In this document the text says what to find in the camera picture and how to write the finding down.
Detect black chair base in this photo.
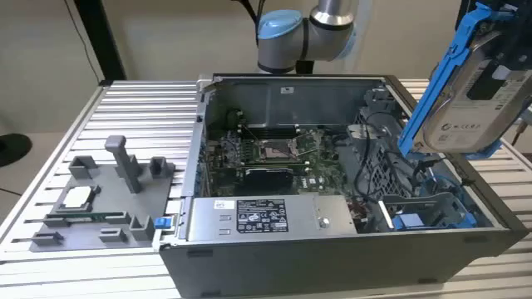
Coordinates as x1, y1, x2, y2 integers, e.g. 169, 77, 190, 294
0, 133, 35, 168

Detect blue disk wire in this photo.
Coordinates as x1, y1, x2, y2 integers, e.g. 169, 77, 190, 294
417, 161, 463, 192

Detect silver disk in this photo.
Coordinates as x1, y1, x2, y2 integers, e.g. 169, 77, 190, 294
398, 1, 532, 161

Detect thin black wall cable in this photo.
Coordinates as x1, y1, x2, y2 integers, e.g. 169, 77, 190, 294
63, 0, 106, 85

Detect open grey PC case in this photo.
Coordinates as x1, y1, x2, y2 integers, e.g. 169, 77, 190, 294
161, 73, 531, 299

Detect metal socket cover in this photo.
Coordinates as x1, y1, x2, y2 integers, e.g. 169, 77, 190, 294
293, 130, 326, 157

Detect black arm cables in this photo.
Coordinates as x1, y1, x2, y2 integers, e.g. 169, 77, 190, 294
238, 0, 269, 29

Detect grey metal drive cage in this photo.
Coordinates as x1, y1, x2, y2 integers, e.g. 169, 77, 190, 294
337, 105, 422, 219

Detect silver power supply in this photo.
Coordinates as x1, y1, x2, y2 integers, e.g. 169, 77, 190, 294
186, 195, 359, 244

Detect grey parts rack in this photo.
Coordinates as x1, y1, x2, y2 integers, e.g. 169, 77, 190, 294
29, 135, 179, 253

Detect silver CPU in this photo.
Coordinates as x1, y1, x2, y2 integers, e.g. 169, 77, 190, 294
62, 187, 97, 209

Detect black RAM slot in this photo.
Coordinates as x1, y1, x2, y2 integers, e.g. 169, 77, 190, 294
241, 158, 303, 168

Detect CPU socket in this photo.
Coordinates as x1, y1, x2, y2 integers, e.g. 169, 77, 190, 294
257, 138, 293, 160

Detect black upright post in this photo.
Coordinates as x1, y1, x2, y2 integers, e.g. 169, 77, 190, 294
85, 0, 129, 82

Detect green RAM stick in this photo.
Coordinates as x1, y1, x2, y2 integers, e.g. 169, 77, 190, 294
47, 211, 127, 221

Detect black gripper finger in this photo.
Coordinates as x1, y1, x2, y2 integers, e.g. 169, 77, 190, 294
466, 59, 507, 101

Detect grey disk bay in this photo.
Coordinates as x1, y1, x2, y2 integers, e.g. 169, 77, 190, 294
373, 190, 489, 234

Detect green motherboard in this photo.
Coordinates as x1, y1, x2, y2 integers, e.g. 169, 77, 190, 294
206, 124, 347, 197

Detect thick black disk wire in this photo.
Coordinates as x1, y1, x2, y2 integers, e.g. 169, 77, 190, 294
382, 148, 422, 202

